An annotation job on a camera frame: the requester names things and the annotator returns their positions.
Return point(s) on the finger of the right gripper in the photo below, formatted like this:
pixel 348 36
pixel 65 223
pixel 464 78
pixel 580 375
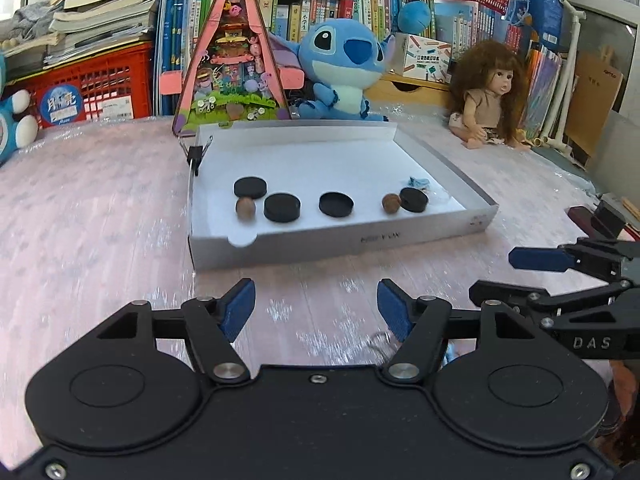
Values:
pixel 607 260
pixel 532 299

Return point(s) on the long-haired baby doll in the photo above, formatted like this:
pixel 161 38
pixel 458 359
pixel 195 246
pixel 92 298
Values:
pixel 487 96

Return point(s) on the black round puck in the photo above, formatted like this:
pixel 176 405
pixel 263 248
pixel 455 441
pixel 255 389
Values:
pixel 282 207
pixel 413 200

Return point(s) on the black round lid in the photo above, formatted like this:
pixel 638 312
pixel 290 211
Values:
pixel 335 204

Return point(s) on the Doraemon plush toy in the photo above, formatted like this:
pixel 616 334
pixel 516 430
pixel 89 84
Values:
pixel 18 129

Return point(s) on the wooden drawer organizer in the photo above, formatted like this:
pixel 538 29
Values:
pixel 394 89

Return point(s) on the black binder clip on tray edge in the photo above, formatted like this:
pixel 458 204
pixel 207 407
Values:
pixel 195 154

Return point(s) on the black small box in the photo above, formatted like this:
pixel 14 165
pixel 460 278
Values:
pixel 607 220

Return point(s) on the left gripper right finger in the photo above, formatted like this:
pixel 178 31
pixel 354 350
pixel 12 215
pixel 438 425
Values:
pixel 419 324

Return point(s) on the white patterned cardboard box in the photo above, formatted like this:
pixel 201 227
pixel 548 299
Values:
pixel 421 58

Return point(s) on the brown walnut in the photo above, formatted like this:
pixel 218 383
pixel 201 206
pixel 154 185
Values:
pixel 391 203

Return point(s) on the Stitch blue plush toy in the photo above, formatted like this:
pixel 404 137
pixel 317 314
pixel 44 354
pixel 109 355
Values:
pixel 342 58

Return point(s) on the pink triangular diorama house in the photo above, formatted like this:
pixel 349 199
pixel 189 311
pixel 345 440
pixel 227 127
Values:
pixel 233 75

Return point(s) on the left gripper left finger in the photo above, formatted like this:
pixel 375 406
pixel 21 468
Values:
pixel 212 325

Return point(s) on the black round cap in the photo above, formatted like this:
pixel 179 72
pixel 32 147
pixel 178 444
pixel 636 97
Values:
pixel 250 187

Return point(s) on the white pipe rack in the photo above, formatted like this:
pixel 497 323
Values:
pixel 553 129

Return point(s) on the small brown nut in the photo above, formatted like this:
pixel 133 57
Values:
pixel 245 209

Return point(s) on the white cardboard tray box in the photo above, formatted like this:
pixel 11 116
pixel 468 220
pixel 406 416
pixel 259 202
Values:
pixel 364 160

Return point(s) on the red plastic crate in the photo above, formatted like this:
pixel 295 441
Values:
pixel 115 84

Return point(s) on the stack of books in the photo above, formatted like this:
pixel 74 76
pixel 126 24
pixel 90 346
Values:
pixel 47 33

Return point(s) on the dark red phone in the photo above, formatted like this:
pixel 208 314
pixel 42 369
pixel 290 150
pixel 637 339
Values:
pixel 581 216

